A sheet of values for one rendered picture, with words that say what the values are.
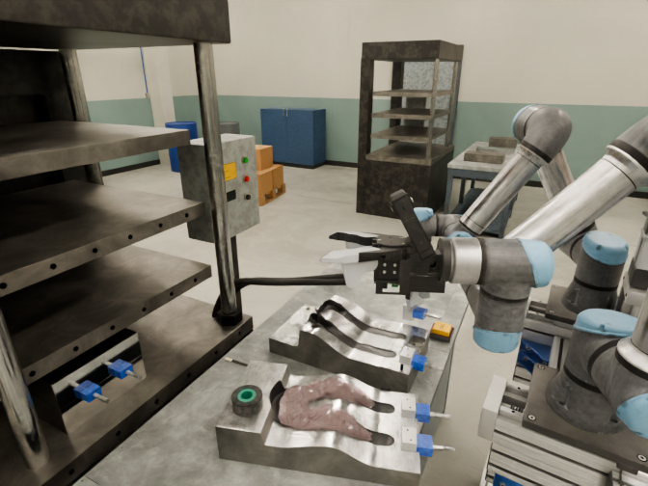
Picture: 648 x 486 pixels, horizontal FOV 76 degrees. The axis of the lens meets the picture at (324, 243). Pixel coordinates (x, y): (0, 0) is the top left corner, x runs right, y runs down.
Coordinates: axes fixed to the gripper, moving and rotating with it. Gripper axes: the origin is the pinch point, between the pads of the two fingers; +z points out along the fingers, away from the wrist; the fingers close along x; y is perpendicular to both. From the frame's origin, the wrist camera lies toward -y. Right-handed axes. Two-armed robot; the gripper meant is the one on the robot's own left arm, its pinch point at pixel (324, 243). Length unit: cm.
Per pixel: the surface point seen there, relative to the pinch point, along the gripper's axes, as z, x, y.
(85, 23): 56, 29, -41
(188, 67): 377, 845, -159
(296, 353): 15, 60, 55
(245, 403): 22, 23, 48
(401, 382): -19, 46, 54
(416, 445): -21, 21, 56
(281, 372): 16, 40, 50
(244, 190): 45, 108, 6
